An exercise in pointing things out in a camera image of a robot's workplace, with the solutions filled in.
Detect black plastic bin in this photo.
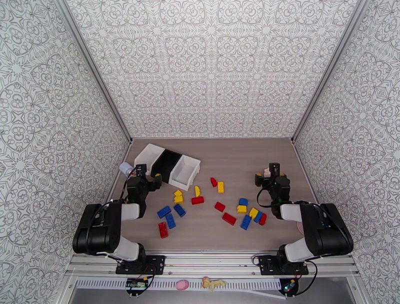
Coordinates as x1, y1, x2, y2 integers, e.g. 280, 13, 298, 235
150, 149, 183, 185

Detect white plastic bin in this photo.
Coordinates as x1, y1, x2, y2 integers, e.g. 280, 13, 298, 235
168, 154, 202, 192
133, 143, 167, 172

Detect yellow toy figure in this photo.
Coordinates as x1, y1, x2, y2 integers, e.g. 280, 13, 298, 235
201, 276, 227, 292

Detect left black camera cable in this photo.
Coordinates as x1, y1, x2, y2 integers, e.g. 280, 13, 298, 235
120, 165, 140, 204

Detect aluminium table edge rail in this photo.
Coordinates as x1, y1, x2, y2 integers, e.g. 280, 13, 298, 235
107, 140, 135, 204
292, 140, 317, 204

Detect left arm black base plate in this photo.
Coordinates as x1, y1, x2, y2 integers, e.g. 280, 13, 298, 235
115, 255, 166, 276

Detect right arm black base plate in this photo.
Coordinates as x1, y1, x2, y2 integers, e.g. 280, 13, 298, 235
259, 255, 309, 277

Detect red black base wires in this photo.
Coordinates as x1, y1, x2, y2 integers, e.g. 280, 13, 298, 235
142, 264, 157, 292

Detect black base cable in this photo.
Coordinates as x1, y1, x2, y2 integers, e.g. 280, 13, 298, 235
293, 260, 318, 295

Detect white slotted cable duct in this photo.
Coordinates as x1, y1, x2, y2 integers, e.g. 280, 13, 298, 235
74, 278, 282, 291

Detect aluminium mounting rail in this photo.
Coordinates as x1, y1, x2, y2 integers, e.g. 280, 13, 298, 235
67, 249, 360, 280

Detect aluminium corner post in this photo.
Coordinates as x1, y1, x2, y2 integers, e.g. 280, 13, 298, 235
291, 0, 367, 144
53, 0, 134, 144

